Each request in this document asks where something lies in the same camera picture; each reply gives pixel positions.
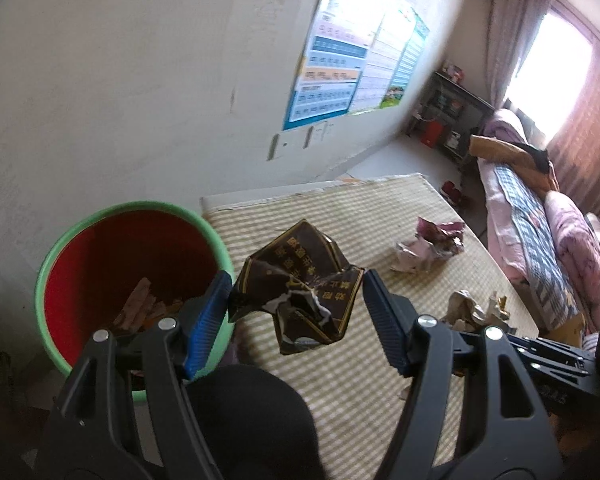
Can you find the white teal crumpled wrapper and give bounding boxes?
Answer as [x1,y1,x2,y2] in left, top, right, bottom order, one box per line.
[442,290,515,333]

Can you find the pink quilt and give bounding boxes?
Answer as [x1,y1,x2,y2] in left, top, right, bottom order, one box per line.
[544,191,600,333]

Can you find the beige striped woven mat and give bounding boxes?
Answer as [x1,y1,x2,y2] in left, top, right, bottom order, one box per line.
[199,173,541,480]

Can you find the pink snack wrapper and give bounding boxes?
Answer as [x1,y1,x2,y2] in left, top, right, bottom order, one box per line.
[391,217,466,274]

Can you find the dark brown gold wrapper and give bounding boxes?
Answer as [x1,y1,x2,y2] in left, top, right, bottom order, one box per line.
[227,219,364,356]

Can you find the brown window curtain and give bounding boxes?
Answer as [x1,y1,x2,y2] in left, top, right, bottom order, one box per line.
[547,41,600,216]

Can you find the green edged wall poster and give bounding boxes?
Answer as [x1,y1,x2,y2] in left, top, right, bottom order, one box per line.
[379,11,429,108]

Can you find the red bin with green rim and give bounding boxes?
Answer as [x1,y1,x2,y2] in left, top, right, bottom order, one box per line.
[34,200,234,376]

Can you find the red slippers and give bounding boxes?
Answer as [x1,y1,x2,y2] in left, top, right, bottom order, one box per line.
[440,180,465,208]

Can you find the bed with plaid cover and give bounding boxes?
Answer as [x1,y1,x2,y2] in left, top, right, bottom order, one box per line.
[477,108,600,334]

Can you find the white wall socket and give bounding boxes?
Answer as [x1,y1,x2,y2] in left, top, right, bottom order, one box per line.
[265,119,337,162]

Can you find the orange pillow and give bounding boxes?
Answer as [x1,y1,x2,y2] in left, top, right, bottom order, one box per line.
[469,136,552,177]

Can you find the dark metal shelf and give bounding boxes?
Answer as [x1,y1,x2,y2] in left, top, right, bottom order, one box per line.
[406,72,494,165]

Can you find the blue alphabet wall poster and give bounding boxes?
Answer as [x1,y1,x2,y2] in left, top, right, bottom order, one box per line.
[283,0,378,130]

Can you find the white chart wall poster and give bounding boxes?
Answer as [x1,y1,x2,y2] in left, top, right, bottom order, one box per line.
[349,6,415,114]

